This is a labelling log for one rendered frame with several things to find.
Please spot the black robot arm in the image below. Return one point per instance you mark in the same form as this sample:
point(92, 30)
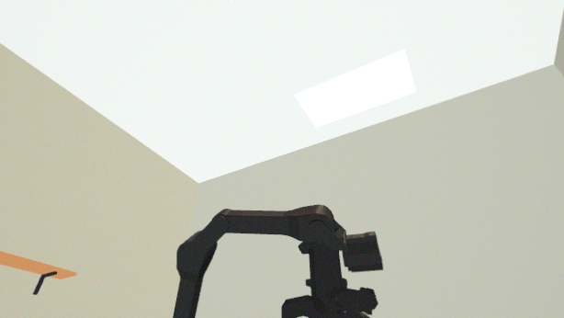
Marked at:
point(322, 238)

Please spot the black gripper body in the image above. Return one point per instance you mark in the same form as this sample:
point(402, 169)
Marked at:
point(316, 306)

